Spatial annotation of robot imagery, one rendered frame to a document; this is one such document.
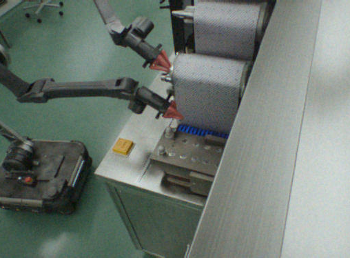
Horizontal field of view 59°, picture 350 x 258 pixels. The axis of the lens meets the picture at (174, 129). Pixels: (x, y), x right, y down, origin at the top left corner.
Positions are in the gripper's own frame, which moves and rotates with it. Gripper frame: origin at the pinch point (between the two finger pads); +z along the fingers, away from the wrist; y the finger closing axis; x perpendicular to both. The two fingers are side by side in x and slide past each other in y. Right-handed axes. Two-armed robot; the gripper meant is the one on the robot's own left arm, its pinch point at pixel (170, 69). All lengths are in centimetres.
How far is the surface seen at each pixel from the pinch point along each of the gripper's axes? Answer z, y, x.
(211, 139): 27.8, 12.4, -4.3
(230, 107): 24.7, 7.6, 9.4
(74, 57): -89, -154, -201
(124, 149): 5.1, 17.1, -36.5
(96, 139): -12, -54, -156
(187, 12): -7.6, -19.8, 11.5
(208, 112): 20.5, 7.2, 1.2
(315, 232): 33, 61, 43
